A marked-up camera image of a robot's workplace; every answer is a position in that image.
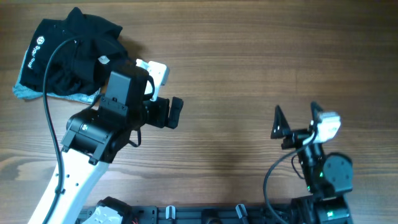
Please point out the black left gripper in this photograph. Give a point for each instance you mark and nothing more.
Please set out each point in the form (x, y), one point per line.
(160, 118)

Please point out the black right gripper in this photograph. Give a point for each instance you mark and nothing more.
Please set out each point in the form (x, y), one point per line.
(280, 126)

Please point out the black t-shirt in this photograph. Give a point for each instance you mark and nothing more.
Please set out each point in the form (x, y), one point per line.
(96, 51)

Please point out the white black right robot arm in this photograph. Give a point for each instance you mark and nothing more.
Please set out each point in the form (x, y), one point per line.
(328, 177)

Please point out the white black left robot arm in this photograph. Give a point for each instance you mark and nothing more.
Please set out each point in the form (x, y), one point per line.
(94, 137)

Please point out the folded light blue jeans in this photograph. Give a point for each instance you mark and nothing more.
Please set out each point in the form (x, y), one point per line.
(24, 93)

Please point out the folded black polo shirt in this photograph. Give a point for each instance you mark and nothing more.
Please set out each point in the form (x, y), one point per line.
(49, 53)

